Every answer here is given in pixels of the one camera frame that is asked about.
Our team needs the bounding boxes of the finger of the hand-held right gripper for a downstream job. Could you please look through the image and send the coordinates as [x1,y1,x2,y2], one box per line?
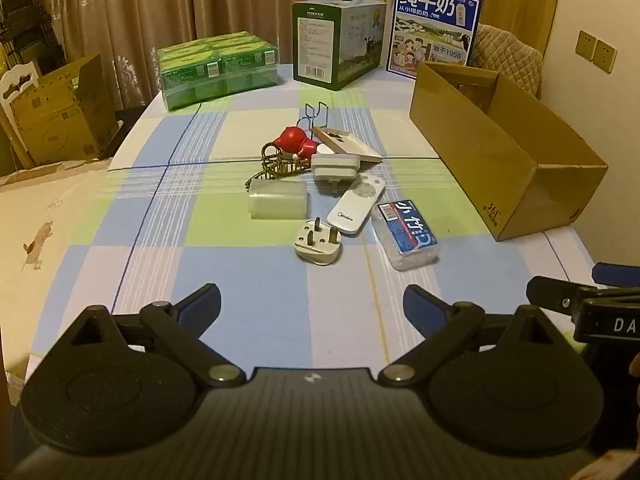
[526,275,601,318]
[591,261,640,287]

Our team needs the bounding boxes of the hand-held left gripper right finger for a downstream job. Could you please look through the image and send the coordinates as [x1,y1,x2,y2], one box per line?
[377,284,556,388]

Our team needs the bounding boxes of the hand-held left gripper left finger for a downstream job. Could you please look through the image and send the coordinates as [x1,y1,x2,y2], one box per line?
[70,282,247,388]

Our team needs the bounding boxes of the white remote control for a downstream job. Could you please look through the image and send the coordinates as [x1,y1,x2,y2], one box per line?
[326,170,388,236]

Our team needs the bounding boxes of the leopard print eyeglasses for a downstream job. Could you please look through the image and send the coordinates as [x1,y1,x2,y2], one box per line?
[245,142,308,192]

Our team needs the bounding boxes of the white power adapter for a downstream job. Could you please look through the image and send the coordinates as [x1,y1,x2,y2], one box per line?
[311,152,362,196]

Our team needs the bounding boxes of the red toy figure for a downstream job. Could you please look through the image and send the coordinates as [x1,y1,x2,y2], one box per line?
[272,127,318,161]

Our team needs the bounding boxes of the checked tablecloth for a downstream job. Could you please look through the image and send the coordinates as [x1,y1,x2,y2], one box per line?
[27,62,596,376]

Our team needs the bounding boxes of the clear box with blue label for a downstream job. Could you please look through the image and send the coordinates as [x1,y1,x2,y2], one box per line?
[371,200,442,272]

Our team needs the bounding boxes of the white three-pin plug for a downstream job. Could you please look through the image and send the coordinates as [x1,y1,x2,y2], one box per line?
[293,216,343,267]

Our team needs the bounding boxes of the translucent plastic box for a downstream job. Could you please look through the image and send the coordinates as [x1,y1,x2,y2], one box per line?
[247,179,308,221]

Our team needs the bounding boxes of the cream embroidered cloth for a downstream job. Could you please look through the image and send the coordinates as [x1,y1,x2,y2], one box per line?
[0,160,113,376]

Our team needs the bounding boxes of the cream slotted holder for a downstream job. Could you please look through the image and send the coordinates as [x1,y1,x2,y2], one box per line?
[312,126,383,165]

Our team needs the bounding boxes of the printed brown cardboard box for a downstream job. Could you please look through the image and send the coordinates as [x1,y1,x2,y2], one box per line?
[10,54,118,168]

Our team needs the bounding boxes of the green pack of drink cartons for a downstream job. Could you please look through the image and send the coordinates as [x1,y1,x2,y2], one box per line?
[156,31,280,112]

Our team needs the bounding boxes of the quilted beige chair cover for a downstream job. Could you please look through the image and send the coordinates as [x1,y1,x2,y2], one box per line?
[470,24,543,101]

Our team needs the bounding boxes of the green and white carton box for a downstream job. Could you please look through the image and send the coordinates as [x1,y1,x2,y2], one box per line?
[291,0,389,92]

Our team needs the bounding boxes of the blue milk carton box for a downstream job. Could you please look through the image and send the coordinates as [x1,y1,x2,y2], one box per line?
[386,0,483,78]

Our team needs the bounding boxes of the white wooden chair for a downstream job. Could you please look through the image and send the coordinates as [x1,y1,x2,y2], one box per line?
[0,60,43,171]

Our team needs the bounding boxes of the brown patterned curtain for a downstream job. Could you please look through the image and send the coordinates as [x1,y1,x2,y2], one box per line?
[37,0,396,111]

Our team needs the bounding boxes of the black metal rack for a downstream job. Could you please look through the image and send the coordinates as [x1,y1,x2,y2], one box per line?
[0,0,66,76]

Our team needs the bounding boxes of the beige wall socket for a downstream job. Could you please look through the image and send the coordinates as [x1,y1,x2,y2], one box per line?
[575,30,598,59]
[593,39,618,75]

